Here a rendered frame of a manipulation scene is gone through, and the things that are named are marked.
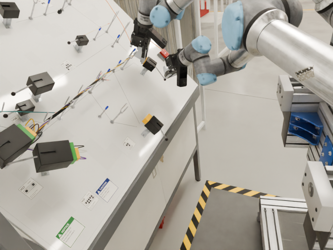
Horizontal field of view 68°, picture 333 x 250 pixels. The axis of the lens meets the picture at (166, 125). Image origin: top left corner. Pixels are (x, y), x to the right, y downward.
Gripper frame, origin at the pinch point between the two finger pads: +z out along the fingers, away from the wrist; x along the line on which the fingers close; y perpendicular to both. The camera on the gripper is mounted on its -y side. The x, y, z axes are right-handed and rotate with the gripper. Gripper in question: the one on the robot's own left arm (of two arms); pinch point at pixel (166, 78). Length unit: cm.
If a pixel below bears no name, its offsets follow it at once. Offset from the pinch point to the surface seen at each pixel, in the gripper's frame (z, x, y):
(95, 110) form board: -7.3, 42.6, -11.3
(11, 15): -9, 64, 30
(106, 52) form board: 4.7, 26.4, 18.4
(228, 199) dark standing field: 43, -50, -87
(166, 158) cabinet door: 10.7, 7.6, -40.7
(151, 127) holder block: -14.2, 23.1, -24.4
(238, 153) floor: 63, -91, -61
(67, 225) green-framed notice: -22, 64, -48
